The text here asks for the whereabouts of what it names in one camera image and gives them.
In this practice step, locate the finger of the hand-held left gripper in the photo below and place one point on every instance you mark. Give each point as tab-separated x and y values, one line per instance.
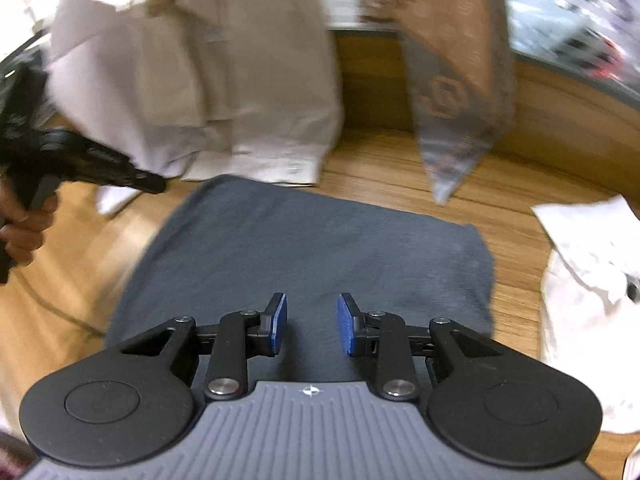
130	172

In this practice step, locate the black shelf rack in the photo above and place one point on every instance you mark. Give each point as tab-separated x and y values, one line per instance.
20	57

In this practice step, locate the crumpled white cloth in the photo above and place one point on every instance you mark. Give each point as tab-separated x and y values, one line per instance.
590	240

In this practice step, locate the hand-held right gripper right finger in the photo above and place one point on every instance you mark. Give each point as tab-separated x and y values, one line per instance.
346	325

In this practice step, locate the dark grey garment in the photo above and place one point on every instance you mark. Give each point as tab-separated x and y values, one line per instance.
310	245

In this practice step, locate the brown patterned hanging scarf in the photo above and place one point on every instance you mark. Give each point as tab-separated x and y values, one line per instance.
450	85

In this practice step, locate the cream garment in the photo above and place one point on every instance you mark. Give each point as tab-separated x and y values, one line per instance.
575	360

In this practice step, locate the beige hanging shirt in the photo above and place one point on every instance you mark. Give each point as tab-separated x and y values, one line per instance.
200	60

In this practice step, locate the person's left hand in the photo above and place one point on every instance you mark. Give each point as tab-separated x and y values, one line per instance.
25	235

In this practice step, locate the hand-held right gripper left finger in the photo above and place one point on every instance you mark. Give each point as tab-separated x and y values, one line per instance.
280	322

